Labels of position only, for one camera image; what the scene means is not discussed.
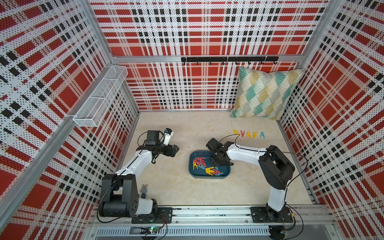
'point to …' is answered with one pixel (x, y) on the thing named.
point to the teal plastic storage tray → (200, 166)
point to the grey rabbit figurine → (143, 190)
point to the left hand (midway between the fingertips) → (173, 146)
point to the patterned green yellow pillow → (263, 95)
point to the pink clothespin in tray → (199, 161)
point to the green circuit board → (149, 230)
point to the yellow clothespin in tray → (209, 171)
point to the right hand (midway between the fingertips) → (217, 162)
